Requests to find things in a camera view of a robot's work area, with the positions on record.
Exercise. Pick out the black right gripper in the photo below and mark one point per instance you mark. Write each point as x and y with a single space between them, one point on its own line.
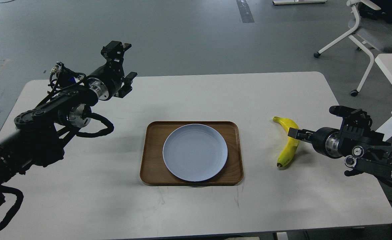
334 143

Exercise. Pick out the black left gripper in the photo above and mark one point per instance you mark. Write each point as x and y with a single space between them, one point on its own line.
107 80

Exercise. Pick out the yellow banana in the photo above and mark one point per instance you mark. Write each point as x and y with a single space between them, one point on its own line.
288 152

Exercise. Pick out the light blue plate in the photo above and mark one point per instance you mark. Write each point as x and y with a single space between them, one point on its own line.
195 152

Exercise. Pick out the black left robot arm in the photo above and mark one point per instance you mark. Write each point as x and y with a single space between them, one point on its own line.
43 132

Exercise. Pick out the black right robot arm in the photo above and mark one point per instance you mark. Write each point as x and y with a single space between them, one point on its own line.
363 149

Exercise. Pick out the white office chair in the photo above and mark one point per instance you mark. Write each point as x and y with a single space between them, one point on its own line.
366 34

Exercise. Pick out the brown wooden tray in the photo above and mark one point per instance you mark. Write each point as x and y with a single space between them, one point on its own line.
154 172

